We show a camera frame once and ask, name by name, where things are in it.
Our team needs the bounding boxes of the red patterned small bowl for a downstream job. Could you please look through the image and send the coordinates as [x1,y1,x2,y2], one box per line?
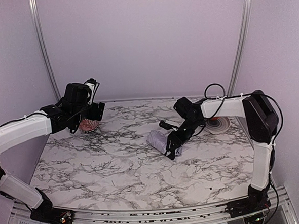
[79,119,100,134]

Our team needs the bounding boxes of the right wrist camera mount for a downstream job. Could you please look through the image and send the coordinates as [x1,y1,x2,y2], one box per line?
[159,120,179,131]

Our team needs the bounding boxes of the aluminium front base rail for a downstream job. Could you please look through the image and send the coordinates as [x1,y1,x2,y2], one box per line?
[8,186,299,224]

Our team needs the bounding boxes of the white ringed plate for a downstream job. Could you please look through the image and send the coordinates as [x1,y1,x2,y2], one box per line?
[205,117,231,135]

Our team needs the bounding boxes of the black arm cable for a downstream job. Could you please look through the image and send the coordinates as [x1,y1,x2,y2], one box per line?
[188,79,289,216]
[0,102,90,138]

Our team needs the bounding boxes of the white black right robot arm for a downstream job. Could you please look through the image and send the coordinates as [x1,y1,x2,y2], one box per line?
[159,90,279,209]

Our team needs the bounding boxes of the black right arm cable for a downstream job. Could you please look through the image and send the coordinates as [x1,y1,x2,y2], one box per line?
[188,79,289,216]

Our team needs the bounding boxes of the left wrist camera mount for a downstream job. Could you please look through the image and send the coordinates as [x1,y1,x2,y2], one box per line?
[84,78,100,105]

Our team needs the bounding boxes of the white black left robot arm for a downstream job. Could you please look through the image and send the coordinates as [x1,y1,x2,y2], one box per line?
[0,78,105,217]

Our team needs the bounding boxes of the lavender folding umbrella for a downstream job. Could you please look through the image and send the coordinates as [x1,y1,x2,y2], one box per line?
[145,128,185,163]

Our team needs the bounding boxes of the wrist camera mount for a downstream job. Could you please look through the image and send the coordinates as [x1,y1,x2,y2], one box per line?
[84,78,100,105]
[159,120,179,131]

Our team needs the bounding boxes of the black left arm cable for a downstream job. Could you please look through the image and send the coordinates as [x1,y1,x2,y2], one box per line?
[0,102,90,138]

